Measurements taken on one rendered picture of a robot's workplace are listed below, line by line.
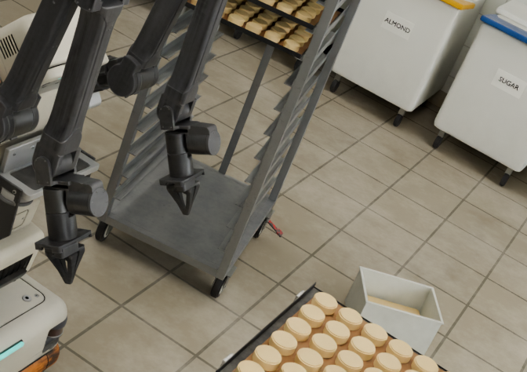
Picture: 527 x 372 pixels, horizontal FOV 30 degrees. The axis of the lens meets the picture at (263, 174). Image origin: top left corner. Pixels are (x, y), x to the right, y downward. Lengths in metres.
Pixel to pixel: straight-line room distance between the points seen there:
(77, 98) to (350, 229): 2.50
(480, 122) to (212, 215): 1.97
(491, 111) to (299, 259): 1.66
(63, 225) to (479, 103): 3.46
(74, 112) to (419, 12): 3.46
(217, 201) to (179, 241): 0.36
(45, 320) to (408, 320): 1.40
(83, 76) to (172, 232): 1.66
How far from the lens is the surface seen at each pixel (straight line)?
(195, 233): 3.45
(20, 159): 2.20
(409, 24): 5.15
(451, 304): 4.03
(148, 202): 3.53
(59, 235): 1.94
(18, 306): 2.69
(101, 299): 3.26
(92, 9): 1.73
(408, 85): 5.21
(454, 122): 5.18
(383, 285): 3.70
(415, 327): 3.57
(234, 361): 1.74
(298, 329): 1.84
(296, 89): 2.98
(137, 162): 3.39
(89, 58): 1.79
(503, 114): 5.10
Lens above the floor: 1.96
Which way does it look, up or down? 27 degrees down
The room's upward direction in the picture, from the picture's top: 22 degrees clockwise
